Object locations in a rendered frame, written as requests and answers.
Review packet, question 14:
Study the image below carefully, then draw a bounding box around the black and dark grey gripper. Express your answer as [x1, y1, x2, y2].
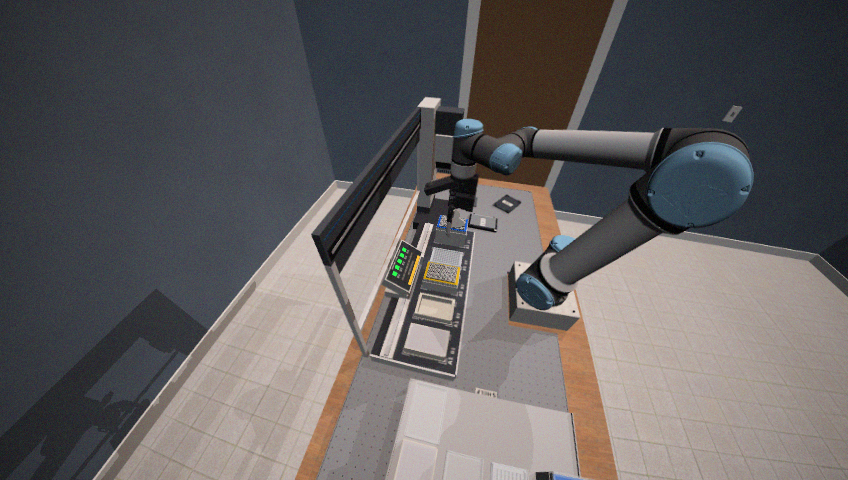
[446, 173, 479, 238]

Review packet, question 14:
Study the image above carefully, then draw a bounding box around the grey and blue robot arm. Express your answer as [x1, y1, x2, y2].
[450, 119, 754, 310]

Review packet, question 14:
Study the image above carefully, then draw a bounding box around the grey rectangular panel with label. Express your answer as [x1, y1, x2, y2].
[470, 214, 496, 230]

